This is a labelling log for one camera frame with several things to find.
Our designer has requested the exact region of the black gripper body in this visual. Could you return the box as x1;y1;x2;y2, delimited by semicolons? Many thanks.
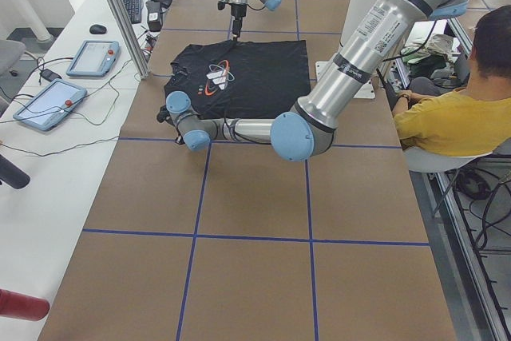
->
230;2;248;18
159;105;184;134

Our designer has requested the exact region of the black printed t-shirt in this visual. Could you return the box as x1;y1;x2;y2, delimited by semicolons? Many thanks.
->
164;40;311;119

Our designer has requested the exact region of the black box with label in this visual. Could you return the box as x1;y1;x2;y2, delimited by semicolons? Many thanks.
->
145;1;163;32

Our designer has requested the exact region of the far teach pendant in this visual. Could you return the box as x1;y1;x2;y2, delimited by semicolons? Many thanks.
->
66;40;120;77

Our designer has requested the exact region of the teach pendant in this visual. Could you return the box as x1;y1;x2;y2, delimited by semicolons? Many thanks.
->
13;79;88;132
66;40;120;77

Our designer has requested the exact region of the black keyboard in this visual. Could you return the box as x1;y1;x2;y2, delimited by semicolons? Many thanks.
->
122;0;143;24

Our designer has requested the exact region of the black computer mouse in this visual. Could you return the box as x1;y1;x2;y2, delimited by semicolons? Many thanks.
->
89;24;108;35

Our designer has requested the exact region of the near teach pendant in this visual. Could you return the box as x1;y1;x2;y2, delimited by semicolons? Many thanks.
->
13;79;88;132

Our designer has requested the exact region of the white chair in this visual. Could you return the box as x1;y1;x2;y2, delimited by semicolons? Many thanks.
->
403;147;491;172

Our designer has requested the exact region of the red bottle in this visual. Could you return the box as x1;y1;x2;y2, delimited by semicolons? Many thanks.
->
1;289;50;321

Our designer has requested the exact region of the person in yellow shirt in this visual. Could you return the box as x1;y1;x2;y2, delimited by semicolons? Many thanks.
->
392;5;510;157

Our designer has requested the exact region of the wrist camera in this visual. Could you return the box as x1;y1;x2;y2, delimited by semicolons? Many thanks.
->
217;0;232;10
156;105;169;123

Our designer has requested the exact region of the aluminium frame post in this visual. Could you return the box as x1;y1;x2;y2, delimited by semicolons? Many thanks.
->
106;0;149;79

